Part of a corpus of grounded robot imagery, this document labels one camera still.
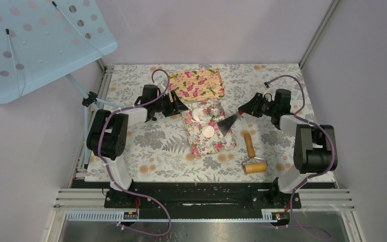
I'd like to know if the round cut dough wrapper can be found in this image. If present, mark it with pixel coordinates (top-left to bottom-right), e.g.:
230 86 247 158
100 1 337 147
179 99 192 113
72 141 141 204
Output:
202 126 215 138

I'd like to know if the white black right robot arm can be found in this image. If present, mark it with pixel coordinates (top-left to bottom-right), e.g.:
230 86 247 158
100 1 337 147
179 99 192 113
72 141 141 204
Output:
238 89 338 208

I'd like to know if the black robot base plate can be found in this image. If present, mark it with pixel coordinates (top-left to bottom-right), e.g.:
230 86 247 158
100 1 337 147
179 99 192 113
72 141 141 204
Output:
104 182 301 216

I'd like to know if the white dough ball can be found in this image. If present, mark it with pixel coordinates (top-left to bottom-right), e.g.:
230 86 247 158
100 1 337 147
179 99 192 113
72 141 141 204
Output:
191 108 211 123

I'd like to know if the yellow floral rectangular tray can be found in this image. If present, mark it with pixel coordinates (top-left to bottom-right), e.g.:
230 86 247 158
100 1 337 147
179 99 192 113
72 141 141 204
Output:
169 69 225 102

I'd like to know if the red handled metal scraper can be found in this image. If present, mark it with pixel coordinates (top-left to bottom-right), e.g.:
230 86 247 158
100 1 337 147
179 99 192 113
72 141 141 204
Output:
217 111 243 136

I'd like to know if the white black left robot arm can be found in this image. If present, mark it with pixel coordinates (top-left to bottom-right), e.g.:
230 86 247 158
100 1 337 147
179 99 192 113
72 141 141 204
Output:
86 84 188 207

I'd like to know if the light blue perforated music stand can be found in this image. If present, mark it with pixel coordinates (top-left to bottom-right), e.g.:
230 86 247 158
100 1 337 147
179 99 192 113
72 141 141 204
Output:
0 0 131 169

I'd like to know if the floral grey table mat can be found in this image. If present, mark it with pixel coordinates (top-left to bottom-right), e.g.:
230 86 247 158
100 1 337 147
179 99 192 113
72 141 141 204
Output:
85 63 336 184

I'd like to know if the white slotted cable duct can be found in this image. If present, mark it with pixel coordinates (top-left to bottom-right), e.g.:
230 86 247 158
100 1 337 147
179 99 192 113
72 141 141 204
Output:
66 209 279 223

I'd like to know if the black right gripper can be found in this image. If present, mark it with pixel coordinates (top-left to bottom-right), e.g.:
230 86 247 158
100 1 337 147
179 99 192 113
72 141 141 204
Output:
238 93 278 118

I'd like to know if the round metal dough cutter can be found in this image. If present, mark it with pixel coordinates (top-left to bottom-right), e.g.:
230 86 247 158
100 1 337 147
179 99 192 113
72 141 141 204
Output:
207 103 224 118

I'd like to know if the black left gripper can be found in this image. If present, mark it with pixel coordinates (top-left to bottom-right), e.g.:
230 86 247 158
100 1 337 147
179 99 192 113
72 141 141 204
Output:
153 90 188 117

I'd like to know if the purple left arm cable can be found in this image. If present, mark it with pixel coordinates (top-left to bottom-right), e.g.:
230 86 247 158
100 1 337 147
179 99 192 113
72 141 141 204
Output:
96 69 173 237

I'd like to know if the wooden dough roller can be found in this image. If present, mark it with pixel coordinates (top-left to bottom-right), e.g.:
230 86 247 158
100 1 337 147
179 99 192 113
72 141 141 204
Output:
241 133 268 174

